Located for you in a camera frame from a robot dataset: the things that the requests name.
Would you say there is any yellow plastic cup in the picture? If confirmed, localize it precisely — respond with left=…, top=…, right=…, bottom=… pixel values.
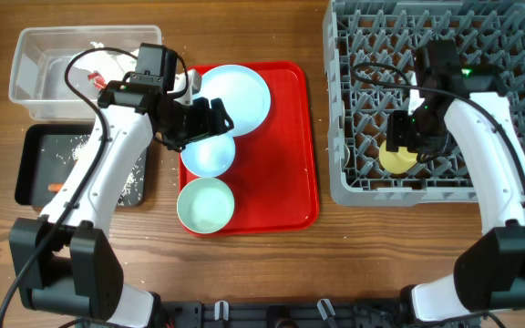
left=378, top=141, right=417, bottom=174

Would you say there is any light blue bowl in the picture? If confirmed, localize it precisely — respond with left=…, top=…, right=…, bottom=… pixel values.
left=180, top=134, right=236, bottom=178

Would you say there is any light blue plate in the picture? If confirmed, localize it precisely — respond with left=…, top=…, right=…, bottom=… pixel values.
left=193, top=65, right=271, bottom=138

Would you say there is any white rice pile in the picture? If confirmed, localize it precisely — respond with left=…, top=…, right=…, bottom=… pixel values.
left=70, top=136, right=148, bottom=207

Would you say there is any white napkin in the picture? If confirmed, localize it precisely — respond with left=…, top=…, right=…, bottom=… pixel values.
left=74, top=51, right=136, bottom=83

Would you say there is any red snack wrapper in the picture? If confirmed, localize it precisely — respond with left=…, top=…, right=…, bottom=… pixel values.
left=87, top=72, right=107, bottom=90

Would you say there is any light green bowl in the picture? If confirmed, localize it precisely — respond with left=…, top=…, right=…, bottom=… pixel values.
left=177, top=178, right=235, bottom=234

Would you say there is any orange carrot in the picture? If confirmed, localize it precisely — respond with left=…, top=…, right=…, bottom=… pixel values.
left=47, top=183, right=63, bottom=193

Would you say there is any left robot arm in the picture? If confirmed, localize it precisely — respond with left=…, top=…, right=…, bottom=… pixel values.
left=8, top=44, right=234, bottom=327

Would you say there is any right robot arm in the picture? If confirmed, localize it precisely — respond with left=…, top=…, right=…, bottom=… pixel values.
left=386, top=40, right=525, bottom=323

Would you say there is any grey dishwasher rack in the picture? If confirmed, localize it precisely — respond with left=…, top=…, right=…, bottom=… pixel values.
left=323, top=1, right=525, bottom=207

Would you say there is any black waste tray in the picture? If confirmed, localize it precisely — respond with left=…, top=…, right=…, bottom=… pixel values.
left=14, top=123, right=149, bottom=207

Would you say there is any red serving tray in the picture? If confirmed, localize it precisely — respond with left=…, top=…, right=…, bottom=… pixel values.
left=179, top=61, right=319, bottom=236

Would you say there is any clear plastic bin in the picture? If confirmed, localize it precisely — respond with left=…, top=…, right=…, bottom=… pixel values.
left=8, top=25, right=163, bottom=122

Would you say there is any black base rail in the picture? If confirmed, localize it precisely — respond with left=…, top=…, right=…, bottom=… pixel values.
left=159, top=298, right=434, bottom=328

